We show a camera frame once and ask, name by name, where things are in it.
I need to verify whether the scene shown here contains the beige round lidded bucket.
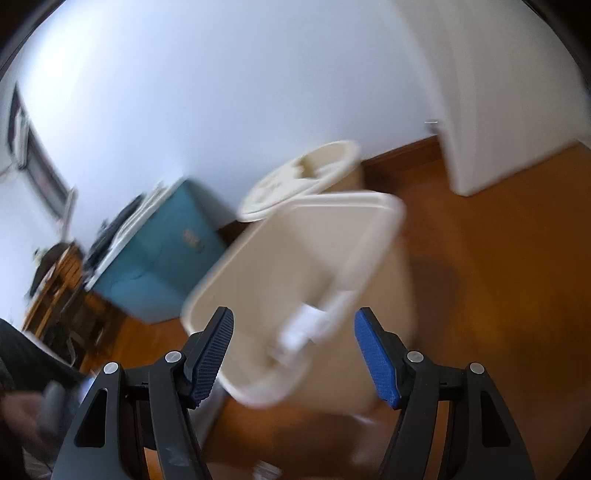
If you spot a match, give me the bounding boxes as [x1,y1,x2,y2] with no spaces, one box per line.
[236,140,363,223]

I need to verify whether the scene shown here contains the beige square trash bin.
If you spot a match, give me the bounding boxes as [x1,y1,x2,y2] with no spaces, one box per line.
[181,191,417,414]

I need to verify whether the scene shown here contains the white small carton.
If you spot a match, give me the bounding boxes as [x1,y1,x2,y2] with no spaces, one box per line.
[269,304,332,365]

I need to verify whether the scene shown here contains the wooden shelf unit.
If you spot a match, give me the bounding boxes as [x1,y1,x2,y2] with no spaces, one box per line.
[22,242,117,368]

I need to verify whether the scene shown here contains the metal door stopper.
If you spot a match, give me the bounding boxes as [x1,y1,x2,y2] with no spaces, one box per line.
[425,119,439,134]

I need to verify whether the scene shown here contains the dark items on box lid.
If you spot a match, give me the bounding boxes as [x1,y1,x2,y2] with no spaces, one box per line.
[83,194,145,272]

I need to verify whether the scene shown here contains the white open door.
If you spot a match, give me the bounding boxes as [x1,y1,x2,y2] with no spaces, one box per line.
[393,1,590,196]

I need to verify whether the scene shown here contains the left black trouser leg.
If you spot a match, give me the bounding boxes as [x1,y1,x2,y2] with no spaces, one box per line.
[1,321,84,479]

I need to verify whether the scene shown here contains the teal storage box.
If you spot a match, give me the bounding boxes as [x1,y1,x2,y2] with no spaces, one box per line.
[86,178,225,324]

